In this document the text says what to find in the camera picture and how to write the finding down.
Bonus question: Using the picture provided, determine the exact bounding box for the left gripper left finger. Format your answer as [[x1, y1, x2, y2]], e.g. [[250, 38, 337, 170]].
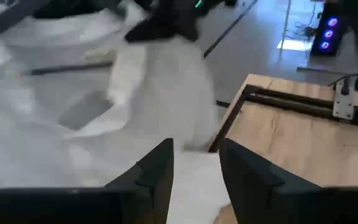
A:
[[104, 138, 175, 224]]

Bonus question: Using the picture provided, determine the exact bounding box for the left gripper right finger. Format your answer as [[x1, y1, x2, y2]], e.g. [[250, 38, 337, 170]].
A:
[[219, 138, 323, 224]]

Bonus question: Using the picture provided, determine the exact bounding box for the white garment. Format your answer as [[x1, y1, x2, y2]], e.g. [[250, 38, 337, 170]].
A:
[[0, 0, 232, 224]]

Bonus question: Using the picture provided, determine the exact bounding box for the computer tower with lights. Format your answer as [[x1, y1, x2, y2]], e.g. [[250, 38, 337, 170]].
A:
[[310, 2, 349, 57]]

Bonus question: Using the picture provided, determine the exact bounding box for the silver mounting bracket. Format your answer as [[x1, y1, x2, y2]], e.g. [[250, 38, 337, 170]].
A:
[[333, 79, 356, 121]]

